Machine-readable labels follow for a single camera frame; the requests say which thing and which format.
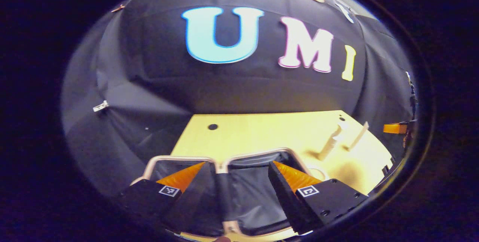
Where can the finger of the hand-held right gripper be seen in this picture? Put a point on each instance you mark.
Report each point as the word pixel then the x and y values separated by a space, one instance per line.
pixel 394 128

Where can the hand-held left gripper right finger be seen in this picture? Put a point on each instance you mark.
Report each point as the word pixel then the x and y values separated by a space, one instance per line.
pixel 284 202

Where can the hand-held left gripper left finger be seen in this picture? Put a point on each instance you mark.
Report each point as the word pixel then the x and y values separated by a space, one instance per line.
pixel 191 201

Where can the white skin care tube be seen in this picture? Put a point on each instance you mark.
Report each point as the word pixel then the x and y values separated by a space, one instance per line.
pixel 358 136

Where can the white pump bottle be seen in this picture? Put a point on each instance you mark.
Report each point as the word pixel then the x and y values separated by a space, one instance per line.
pixel 329 146

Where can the small white clip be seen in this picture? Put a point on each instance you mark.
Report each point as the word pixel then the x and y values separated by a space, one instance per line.
pixel 100 106

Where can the small red clip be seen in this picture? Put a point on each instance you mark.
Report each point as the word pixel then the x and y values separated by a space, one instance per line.
pixel 118 8

